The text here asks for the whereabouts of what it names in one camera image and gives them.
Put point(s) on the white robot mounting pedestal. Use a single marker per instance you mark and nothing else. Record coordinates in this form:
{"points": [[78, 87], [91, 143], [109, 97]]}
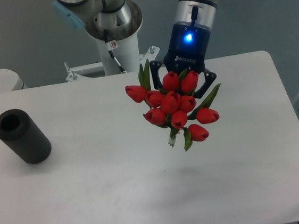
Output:
{"points": [[117, 57]]}

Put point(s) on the red tulip bouquet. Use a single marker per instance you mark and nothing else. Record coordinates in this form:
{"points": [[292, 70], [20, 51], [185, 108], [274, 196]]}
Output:
{"points": [[174, 106]]}

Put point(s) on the black cylindrical vase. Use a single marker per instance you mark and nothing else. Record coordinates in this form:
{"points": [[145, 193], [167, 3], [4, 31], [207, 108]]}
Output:
{"points": [[20, 133]]}

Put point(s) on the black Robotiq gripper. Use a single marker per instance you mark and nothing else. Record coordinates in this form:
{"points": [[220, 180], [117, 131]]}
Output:
{"points": [[187, 50]]}

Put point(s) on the white rounded side furniture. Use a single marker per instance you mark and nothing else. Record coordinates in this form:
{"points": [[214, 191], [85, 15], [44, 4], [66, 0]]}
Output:
{"points": [[10, 81]]}

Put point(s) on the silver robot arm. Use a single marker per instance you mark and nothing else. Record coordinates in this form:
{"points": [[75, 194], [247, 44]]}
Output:
{"points": [[114, 26]]}

